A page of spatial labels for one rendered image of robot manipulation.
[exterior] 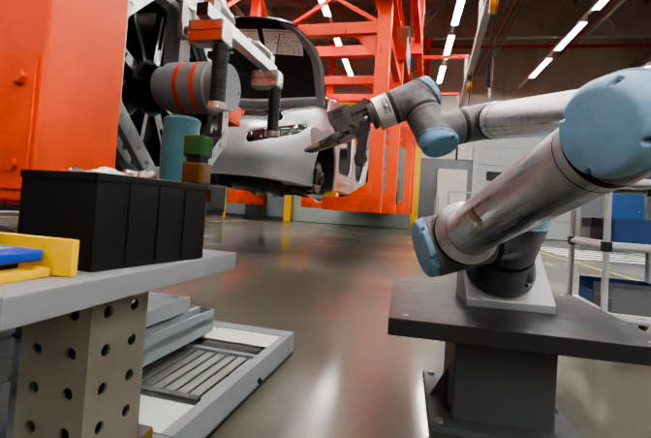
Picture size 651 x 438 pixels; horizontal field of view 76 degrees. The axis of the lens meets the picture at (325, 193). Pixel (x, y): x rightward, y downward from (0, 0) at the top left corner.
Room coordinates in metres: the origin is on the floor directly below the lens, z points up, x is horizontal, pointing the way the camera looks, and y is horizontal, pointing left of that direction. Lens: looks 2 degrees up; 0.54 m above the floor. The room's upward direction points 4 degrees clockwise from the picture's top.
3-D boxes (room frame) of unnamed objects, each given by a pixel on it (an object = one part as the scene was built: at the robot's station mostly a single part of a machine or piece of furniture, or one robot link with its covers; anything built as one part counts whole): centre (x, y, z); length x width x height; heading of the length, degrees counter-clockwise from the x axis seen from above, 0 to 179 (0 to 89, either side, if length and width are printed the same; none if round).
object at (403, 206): (10.77, -1.85, 1.75); 0.68 x 0.16 x 2.45; 76
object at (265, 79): (1.27, 0.20, 0.93); 0.09 x 0.05 x 0.05; 76
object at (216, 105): (0.94, 0.26, 0.83); 0.04 x 0.04 x 0.16
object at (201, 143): (0.77, 0.24, 0.64); 0.04 x 0.04 x 0.04; 76
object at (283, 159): (6.16, 0.49, 1.49); 4.95 x 1.86 x 1.59; 166
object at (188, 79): (1.14, 0.38, 0.85); 0.21 x 0.14 x 0.14; 76
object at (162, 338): (1.26, 0.60, 0.13); 0.50 x 0.36 x 0.10; 166
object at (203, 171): (0.77, 0.24, 0.59); 0.04 x 0.04 x 0.04; 76
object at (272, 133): (1.27, 0.18, 0.83); 0.04 x 0.04 x 0.16
